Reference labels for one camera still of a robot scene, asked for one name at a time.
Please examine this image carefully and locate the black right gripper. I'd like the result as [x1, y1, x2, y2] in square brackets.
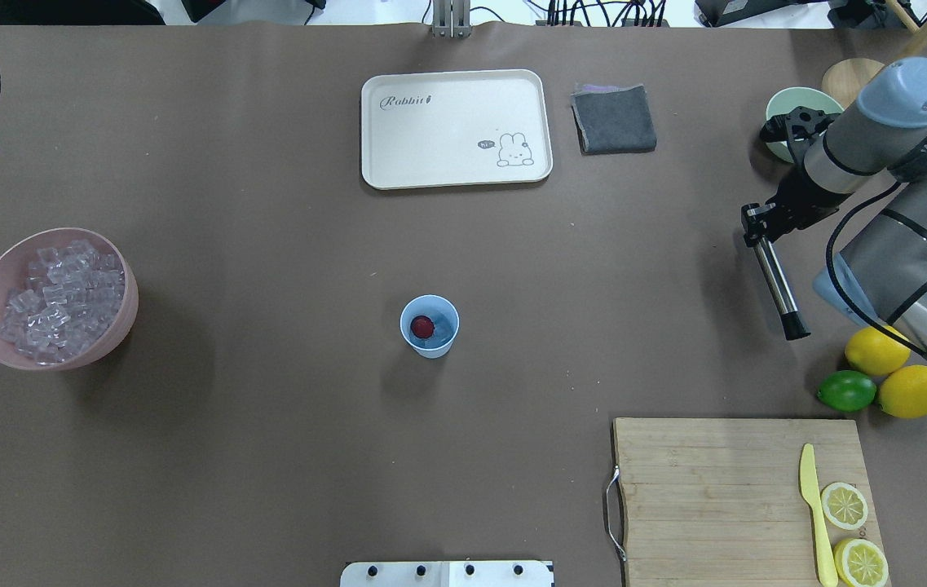
[740, 105, 847, 248]

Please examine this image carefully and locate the steel muddler black tip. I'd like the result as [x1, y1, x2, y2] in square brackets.
[750, 236, 811, 341]

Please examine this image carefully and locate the red strawberry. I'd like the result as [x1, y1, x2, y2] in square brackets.
[408, 315, 436, 339]

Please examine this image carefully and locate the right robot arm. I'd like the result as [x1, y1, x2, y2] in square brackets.
[740, 56, 927, 361]

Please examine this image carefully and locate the wooden cup tree stand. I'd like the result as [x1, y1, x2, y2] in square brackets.
[822, 1, 927, 108]

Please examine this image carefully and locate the pink bowl of ice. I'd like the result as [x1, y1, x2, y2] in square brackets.
[0, 227, 139, 371]

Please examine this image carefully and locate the light blue plastic cup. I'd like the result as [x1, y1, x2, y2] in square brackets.
[399, 294, 460, 360]

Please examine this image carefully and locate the mint green bowl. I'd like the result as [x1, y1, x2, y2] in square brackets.
[758, 88, 843, 164]

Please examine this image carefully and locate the yellow lemon far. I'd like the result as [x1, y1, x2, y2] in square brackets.
[844, 326, 912, 377]

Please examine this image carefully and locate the yellow lemon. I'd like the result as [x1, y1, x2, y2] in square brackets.
[844, 326, 912, 377]
[876, 364, 927, 419]

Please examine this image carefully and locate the green lime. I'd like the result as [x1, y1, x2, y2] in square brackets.
[816, 370, 878, 413]

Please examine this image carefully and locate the grey folded cloth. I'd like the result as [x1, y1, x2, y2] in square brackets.
[570, 83, 658, 155]

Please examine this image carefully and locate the yellow lemon near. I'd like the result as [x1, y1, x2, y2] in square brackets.
[876, 364, 927, 419]

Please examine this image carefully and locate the yellow plastic knife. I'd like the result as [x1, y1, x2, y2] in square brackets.
[798, 444, 839, 586]

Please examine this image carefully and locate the lemon slice upper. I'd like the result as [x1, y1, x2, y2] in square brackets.
[820, 482, 870, 532]

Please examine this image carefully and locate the lemon slice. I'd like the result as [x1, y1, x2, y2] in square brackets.
[820, 482, 870, 532]
[833, 538, 890, 586]

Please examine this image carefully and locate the wooden cutting board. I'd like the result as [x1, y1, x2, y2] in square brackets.
[611, 417, 873, 586]

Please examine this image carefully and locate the lemon slice lower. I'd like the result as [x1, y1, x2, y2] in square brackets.
[833, 538, 890, 586]

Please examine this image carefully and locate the cream rabbit tray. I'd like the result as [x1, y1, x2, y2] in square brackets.
[361, 69, 554, 191]

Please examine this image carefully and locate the aluminium frame post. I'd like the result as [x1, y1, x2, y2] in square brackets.
[430, 0, 473, 38]

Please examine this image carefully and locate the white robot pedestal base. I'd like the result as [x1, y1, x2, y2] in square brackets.
[339, 558, 556, 586]

